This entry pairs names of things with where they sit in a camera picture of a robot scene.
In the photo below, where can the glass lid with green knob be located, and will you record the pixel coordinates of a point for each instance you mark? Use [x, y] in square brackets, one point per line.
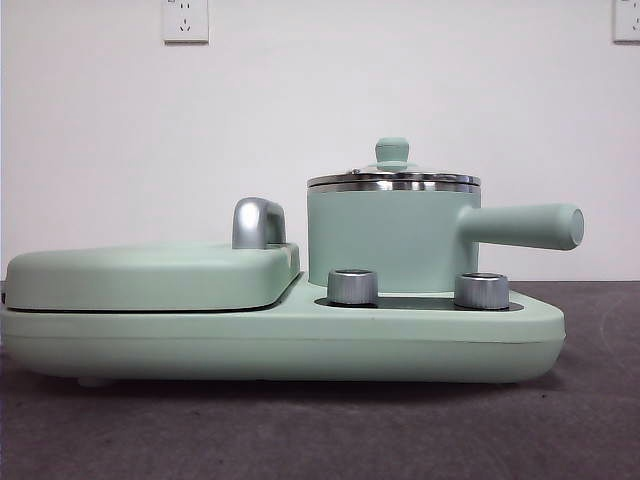
[392, 150]

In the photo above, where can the silver control knob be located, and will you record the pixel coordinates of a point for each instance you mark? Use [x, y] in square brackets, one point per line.
[480, 290]
[350, 287]

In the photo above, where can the mint green cooker base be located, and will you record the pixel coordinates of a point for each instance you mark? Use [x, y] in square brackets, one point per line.
[250, 345]

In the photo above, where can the mint green griddle cover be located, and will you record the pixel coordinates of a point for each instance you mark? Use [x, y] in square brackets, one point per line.
[150, 275]

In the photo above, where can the white wall socket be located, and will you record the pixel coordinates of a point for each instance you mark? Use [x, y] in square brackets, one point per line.
[627, 22]
[185, 22]

